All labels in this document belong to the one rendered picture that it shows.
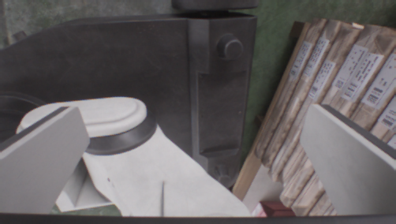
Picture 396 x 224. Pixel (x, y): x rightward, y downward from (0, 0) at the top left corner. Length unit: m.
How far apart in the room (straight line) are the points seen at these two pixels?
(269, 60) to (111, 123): 0.55
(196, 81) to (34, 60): 0.33
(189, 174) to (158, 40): 0.28
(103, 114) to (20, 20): 0.41
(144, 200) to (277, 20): 0.62
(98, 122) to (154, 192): 0.15
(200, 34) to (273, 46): 0.35
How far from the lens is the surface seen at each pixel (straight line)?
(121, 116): 0.35
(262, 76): 0.75
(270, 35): 0.72
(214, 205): 0.23
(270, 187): 0.99
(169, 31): 0.45
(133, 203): 0.28
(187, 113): 0.52
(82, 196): 0.50
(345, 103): 0.53
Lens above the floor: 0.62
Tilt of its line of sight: 58 degrees down
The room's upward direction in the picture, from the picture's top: 160 degrees clockwise
